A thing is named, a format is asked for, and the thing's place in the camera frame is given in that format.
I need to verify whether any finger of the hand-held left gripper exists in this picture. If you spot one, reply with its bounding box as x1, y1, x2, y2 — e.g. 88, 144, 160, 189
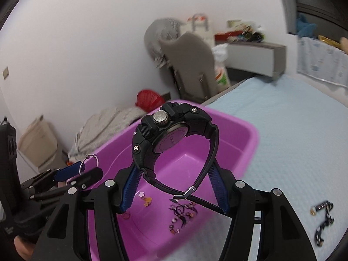
20, 162, 83, 193
27, 167, 104, 200

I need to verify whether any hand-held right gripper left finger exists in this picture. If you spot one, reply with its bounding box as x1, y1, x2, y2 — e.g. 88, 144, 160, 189
35, 166, 142, 261

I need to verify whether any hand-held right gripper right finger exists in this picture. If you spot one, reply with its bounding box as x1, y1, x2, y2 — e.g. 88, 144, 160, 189
208, 162, 317, 261

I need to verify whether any thin silver bangle with clasp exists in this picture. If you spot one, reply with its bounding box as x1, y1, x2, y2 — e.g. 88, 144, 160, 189
79, 154, 100, 177

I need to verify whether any purple plastic basin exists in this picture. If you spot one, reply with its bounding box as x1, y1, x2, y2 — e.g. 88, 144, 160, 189
67, 99, 260, 260

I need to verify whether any black cord charm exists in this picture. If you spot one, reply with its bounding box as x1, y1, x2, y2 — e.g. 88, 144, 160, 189
169, 202, 200, 227

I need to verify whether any black wrist watch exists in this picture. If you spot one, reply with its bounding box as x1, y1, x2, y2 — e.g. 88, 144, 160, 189
132, 102, 221, 200

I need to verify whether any beaded bracelet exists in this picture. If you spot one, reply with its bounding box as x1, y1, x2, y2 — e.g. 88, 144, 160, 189
169, 217, 182, 235

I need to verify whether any person's left hand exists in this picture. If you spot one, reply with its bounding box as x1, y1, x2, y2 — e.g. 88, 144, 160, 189
13, 235, 37, 260

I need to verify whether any grey crumpled blanket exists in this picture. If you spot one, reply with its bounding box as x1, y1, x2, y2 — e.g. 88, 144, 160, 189
67, 106, 149, 161

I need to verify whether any light blue fleece blanket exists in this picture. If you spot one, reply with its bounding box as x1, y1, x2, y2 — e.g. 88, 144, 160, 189
163, 75, 348, 261

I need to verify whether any red plastic basket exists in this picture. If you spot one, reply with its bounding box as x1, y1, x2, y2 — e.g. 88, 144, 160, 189
134, 89, 165, 112

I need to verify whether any white printed sack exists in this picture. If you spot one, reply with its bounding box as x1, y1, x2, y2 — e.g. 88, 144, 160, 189
214, 65, 232, 91

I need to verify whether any grey chair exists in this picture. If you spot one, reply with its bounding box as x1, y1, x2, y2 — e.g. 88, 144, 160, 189
159, 31, 219, 104

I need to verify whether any white plastic bag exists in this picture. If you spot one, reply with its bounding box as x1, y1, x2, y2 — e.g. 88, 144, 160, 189
211, 43, 228, 64

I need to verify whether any grey cloth on chair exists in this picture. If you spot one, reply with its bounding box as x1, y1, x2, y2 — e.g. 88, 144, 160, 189
144, 18, 182, 69

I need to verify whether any clutter of small packages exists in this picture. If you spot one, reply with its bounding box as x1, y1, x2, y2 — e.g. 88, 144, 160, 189
215, 19, 266, 44

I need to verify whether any white tote bag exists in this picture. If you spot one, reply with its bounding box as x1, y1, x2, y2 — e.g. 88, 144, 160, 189
179, 13, 216, 44

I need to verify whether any pale blue printed cloth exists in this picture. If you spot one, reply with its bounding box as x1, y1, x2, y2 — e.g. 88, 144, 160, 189
296, 37, 348, 89

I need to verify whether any blue towel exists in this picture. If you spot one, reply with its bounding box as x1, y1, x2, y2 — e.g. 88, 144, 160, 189
296, 13, 317, 39

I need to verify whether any black polka-dot strap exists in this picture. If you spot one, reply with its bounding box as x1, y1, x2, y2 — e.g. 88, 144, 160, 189
310, 200, 335, 246

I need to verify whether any grey wall cabinet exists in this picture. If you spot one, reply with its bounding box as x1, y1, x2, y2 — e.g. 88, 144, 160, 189
225, 42, 288, 81

